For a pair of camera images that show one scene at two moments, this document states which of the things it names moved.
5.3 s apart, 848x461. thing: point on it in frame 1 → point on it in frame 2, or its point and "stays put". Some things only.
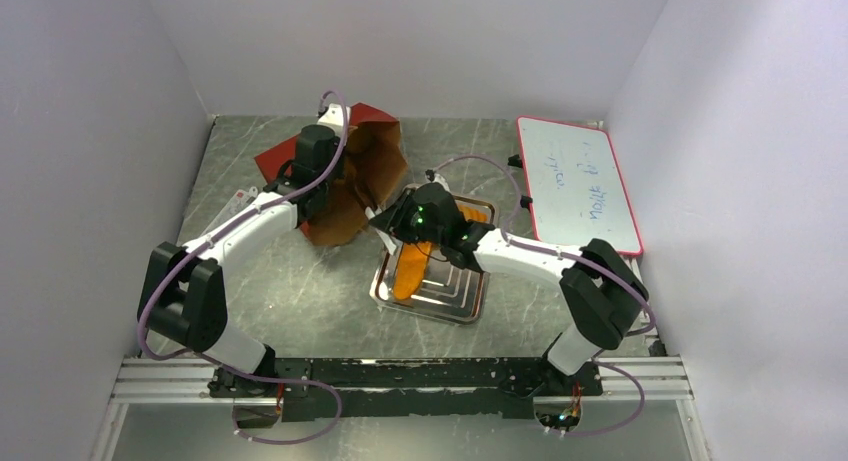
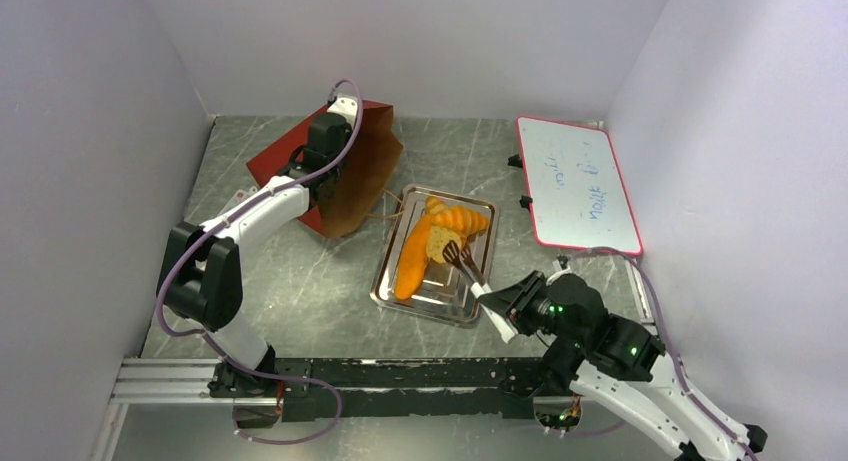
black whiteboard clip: x=515 y=161 stays put
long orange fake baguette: x=411 y=266 stays put
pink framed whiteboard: x=575 y=186 stays put
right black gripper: x=394 y=218 → x=515 y=302
